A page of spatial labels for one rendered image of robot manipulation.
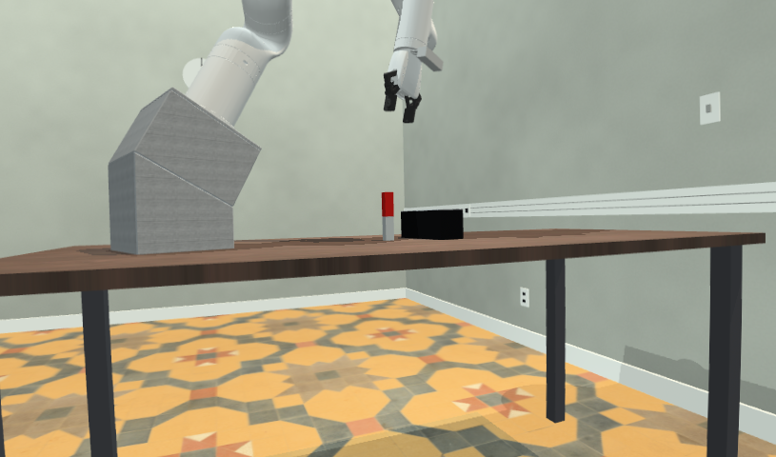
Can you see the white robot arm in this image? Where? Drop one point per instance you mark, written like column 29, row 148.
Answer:
column 231, row 71

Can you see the red and grey square pin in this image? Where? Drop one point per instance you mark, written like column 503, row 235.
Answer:
column 387, row 216

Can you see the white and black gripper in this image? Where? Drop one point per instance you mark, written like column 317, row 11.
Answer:
column 408, row 68

